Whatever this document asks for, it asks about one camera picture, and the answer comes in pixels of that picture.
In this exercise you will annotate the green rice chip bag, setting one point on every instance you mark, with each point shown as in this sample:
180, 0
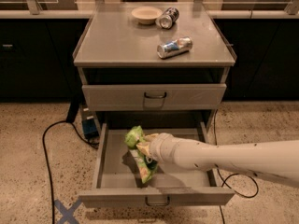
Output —
146, 166

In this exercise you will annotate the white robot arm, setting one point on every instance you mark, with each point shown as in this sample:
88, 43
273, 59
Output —
271, 161

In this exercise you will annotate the closed upper grey drawer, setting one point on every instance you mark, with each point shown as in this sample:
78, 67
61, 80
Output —
153, 97

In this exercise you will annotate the open middle grey drawer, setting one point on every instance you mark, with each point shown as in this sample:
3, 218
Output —
117, 182

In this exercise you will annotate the grey drawer cabinet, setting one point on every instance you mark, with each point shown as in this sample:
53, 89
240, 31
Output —
116, 50

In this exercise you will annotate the blue power box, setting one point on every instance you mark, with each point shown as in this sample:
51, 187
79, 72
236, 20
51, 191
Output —
88, 124

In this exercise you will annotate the silver blue soda can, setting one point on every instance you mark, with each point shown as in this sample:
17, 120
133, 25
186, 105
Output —
175, 47

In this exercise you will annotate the blue tape cross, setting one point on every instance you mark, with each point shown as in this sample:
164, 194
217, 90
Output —
67, 213

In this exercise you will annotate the beige shallow bowl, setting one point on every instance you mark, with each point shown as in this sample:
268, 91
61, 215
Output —
146, 15

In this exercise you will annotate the dark counter with cabinets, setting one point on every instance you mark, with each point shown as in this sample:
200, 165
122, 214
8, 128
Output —
37, 58

